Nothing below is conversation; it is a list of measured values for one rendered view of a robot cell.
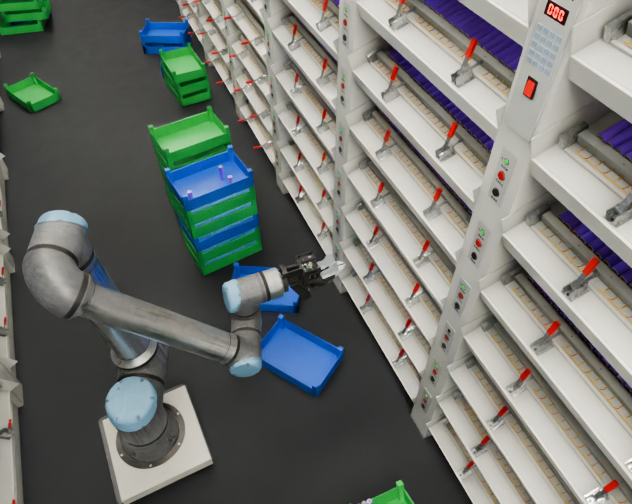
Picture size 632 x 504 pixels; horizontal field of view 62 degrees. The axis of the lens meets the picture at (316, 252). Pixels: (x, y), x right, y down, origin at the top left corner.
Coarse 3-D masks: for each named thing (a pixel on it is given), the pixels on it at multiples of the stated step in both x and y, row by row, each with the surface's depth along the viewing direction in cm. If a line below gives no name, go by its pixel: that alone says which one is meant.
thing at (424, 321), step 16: (352, 208) 192; (352, 224) 190; (384, 240) 182; (384, 256) 178; (384, 272) 175; (400, 272) 173; (400, 288) 170; (416, 304) 165; (432, 304) 163; (416, 320) 162; (432, 320) 161; (432, 336) 158
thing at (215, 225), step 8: (176, 208) 225; (248, 208) 224; (256, 208) 226; (232, 216) 222; (240, 216) 224; (248, 216) 227; (184, 224) 223; (208, 224) 217; (216, 224) 220; (224, 224) 222; (192, 232) 215; (200, 232) 218; (208, 232) 220
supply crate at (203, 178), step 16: (208, 160) 221; (224, 160) 225; (240, 160) 219; (176, 176) 217; (192, 176) 220; (208, 176) 220; (240, 176) 220; (176, 192) 208; (192, 192) 213; (208, 192) 206; (224, 192) 210; (192, 208) 207
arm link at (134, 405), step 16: (128, 384) 160; (144, 384) 160; (160, 384) 168; (112, 400) 157; (128, 400) 157; (144, 400) 157; (160, 400) 165; (112, 416) 155; (128, 416) 155; (144, 416) 156; (160, 416) 164; (128, 432) 158; (144, 432) 160; (160, 432) 167
